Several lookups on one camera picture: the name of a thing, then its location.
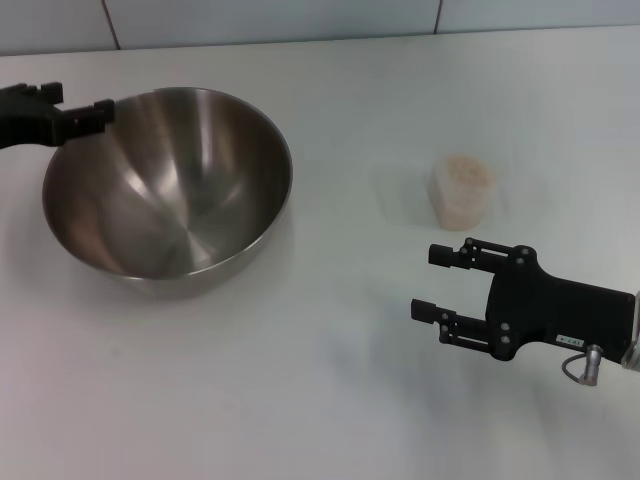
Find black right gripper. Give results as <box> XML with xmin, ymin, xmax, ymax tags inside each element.
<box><xmin>409</xmin><ymin>238</ymin><xmax>634</xmax><ymax>363</ymax></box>

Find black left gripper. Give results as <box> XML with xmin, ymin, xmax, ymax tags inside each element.
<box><xmin>0</xmin><ymin>80</ymin><xmax>117</xmax><ymax>151</ymax></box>

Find transparent plastic cup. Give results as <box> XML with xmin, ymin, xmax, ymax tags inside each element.
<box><xmin>429</xmin><ymin>152</ymin><xmax>504</xmax><ymax>232</ymax></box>

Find right arm connector cable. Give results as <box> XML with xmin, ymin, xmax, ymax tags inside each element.
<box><xmin>562</xmin><ymin>343</ymin><xmax>605</xmax><ymax>387</ymax></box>

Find stainless steel mixing bowl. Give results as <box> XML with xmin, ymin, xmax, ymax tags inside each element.
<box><xmin>42</xmin><ymin>86</ymin><xmax>295</xmax><ymax>302</ymax></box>

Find white rice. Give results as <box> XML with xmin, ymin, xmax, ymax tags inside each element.
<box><xmin>432</xmin><ymin>154</ymin><xmax>497</xmax><ymax>230</ymax></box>

